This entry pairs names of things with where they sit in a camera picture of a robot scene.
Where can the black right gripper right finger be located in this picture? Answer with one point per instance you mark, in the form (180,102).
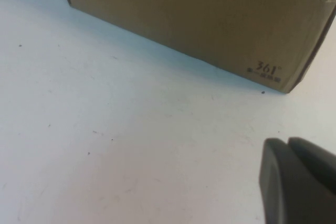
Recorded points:
(312,153)

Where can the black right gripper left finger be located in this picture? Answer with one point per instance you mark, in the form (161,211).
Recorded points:
(283,195)

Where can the brown cardboard shoe box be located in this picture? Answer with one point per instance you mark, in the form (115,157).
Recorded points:
(183,19)

